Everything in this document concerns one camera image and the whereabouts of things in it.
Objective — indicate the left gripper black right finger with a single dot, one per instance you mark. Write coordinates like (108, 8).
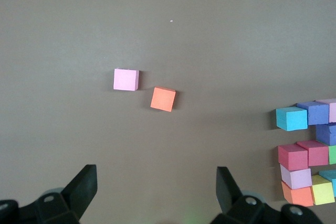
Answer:
(231, 200)

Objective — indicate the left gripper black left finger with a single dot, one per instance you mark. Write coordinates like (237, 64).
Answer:
(78, 197)

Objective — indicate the orange foam cube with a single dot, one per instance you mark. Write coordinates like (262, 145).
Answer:
(162, 99)
(299, 196)

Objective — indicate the red foam cube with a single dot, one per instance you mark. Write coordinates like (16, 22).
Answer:
(292, 157)
(317, 155)

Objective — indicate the yellow foam cube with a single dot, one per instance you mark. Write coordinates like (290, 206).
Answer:
(323, 191)

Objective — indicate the blue foam cube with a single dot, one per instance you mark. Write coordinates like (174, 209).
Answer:
(330, 176)
(291, 119)

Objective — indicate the purple foam cube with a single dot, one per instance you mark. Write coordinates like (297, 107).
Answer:
(317, 113)
(326, 134)

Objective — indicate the paper table cover sheet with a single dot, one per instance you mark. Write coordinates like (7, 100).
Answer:
(78, 24)

